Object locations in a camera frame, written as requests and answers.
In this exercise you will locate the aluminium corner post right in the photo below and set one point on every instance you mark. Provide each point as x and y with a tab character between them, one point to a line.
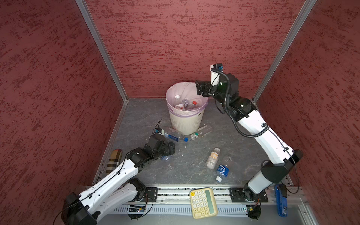
290	37

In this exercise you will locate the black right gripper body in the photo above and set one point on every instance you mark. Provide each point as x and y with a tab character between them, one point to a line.
214	91

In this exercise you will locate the clear bottle orange label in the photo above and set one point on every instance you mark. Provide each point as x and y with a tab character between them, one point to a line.
213	158

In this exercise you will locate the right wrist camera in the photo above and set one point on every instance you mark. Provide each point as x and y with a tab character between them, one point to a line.
214	73

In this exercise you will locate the aluminium corner post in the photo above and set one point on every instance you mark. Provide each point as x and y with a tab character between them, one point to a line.
290	37
83	7

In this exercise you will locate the aluminium corner post left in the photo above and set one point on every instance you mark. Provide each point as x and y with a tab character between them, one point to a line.
83	7

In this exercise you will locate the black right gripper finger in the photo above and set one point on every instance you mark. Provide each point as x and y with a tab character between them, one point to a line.
199	84
201	91

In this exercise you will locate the clear square plastic bottle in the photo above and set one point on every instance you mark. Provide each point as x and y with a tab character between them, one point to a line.
185	103

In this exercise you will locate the pink bin liner bag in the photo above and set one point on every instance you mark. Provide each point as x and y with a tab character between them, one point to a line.
187	90

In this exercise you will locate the yellow calculator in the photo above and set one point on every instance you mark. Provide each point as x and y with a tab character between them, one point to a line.
203	204

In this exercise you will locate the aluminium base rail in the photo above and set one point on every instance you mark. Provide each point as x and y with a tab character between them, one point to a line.
171	205

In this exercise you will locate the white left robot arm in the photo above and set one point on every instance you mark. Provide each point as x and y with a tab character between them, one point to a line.
118	187

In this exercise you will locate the clear bottle white cap red label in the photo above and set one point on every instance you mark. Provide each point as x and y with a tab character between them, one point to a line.
178	104

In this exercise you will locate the clear bottle blue cap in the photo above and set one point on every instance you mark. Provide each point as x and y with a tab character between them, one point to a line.
174	135

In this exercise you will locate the small bottle blue label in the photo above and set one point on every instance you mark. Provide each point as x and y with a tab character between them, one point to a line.
167	160
224	168

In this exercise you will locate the plaid pouch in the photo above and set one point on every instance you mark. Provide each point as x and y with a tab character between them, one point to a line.
114	160

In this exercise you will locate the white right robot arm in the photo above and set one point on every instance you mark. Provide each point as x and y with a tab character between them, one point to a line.
249	123

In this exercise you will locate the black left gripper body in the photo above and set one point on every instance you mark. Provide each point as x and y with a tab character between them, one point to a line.
163	151

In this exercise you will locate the clear bottle green band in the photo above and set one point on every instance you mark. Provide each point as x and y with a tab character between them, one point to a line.
201	132

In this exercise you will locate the cream ribbed waste bin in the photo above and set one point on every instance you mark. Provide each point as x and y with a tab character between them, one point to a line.
187	126

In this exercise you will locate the blue battery pack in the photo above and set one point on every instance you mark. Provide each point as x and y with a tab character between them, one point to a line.
281	200

